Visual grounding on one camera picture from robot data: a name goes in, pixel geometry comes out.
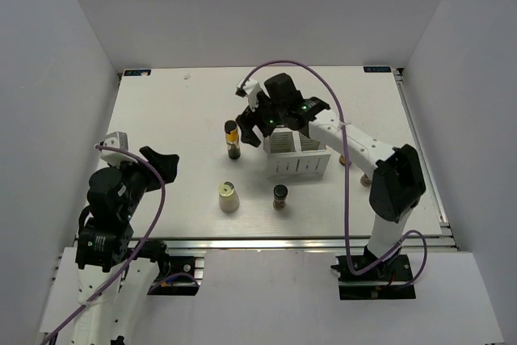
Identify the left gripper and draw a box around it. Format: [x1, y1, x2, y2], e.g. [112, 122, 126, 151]
[108, 145, 179, 219]

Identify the spice jar black lid centre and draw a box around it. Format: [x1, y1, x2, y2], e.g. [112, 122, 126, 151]
[273, 184, 288, 210]

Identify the XDOF logo sticker left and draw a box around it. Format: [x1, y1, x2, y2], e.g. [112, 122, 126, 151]
[123, 69, 151, 77]

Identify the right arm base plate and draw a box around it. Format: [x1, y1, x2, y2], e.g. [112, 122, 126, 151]
[330, 255, 416, 301]

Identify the tall dark sauce bottle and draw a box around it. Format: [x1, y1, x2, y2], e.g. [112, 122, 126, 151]
[224, 120, 241, 160]

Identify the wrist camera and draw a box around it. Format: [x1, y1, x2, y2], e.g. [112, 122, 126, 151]
[99, 131, 130, 166]
[235, 78, 265, 112]

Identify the spice jar black lid right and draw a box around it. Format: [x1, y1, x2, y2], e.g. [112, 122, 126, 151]
[360, 174, 372, 187]

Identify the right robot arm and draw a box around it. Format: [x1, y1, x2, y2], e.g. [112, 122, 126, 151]
[236, 73, 426, 280]

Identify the XDOF logo sticker right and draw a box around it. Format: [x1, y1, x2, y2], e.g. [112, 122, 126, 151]
[363, 66, 392, 74]

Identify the spice jar black lid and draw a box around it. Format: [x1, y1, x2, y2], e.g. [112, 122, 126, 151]
[273, 184, 288, 210]
[360, 174, 372, 187]

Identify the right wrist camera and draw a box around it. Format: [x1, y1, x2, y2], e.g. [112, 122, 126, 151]
[235, 78, 265, 112]

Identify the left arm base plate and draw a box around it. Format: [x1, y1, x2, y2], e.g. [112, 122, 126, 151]
[148, 254, 204, 297]

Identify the xdof logo sticker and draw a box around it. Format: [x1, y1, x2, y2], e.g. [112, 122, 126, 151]
[123, 69, 151, 77]
[363, 66, 392, 74]

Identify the white metal organizer rack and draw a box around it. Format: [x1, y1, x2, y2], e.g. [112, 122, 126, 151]
[263, 128, 331, 177]

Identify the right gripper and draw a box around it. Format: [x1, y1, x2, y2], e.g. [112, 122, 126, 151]
[236, 89, 286, 148]

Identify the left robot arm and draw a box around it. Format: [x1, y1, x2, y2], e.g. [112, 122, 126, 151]
[71, 146, 179, 344]

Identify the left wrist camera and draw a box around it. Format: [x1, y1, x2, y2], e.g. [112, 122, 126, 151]
[99, 131, 130, 166]

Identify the white squeeze bottle yellow cap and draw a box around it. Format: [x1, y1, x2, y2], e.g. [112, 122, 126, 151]
[218, 181, 240, 213]

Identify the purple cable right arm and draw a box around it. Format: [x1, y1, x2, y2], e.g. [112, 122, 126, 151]
[242, 58, 430, 290]

